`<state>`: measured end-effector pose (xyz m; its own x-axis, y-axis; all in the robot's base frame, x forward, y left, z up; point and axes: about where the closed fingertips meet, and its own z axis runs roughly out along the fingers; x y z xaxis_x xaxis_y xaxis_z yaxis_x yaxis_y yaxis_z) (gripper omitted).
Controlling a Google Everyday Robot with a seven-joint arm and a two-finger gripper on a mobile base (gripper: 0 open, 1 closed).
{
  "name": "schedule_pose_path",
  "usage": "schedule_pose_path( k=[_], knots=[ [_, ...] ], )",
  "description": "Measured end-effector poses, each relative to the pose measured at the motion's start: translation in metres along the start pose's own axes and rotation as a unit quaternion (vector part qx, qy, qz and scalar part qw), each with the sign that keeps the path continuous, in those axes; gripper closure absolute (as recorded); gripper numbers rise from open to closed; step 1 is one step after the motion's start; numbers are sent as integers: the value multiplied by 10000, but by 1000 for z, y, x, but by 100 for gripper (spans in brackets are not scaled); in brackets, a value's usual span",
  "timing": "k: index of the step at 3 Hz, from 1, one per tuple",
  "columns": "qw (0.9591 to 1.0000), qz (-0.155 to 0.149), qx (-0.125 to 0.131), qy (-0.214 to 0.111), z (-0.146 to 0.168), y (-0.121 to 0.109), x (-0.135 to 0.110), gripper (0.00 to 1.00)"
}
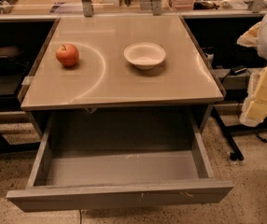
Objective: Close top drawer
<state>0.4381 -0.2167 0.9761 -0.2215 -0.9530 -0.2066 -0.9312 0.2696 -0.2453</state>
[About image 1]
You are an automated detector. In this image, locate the grey drawer cabinet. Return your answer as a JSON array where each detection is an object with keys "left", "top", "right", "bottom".
[{"left": 17, "top": 14, "right": 227, "bottom": 139}]

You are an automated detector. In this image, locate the black side table left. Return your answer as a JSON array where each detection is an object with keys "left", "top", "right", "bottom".
[{"left": 0, "top": 45, "right": 43, "bottom": 157}]

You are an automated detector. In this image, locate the grey top drawer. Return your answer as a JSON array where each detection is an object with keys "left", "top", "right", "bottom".
[{"left": 7, "top": 107, "right": 232, "bottom": 212}]

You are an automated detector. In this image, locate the black power adapter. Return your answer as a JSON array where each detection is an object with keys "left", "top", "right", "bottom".
[{"left": 230, "top": 65, "right": 247, "bottom": 76}]

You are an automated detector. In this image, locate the red apple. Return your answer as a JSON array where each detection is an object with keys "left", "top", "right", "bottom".
[{"left": 56, "top": 44, "right": 79, "bottom": 67}]

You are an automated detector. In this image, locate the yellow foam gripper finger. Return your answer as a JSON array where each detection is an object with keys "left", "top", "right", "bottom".
[
  {"left": 239, "top": 66, "right": 267, "bottom": 127},
  {"left": 237, "top": 21, "right": 260, "bottom": 48}
]

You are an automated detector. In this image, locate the metal frame post left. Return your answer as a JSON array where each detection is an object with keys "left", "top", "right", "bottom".
[{"left": 81, "top": 0, "right": 93, "bottom": 17}]

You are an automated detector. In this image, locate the white paper bowl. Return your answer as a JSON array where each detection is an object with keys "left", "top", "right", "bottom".
[{"left": 123, "top": 42, "right": 166, "bottom": 70}]

